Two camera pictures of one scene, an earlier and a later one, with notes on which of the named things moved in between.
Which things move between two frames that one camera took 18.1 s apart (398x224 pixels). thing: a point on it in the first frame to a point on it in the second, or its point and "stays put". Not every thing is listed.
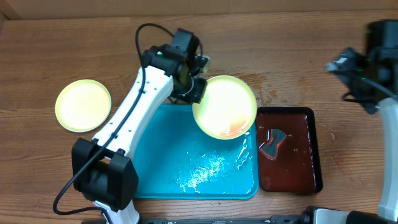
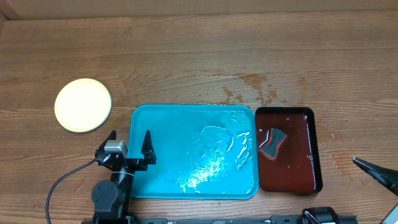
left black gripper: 198,94 to 137,165
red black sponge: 269,148 stays put
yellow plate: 227,109 to 83,105
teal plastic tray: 177,160 stays put
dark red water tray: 296,168 stays put
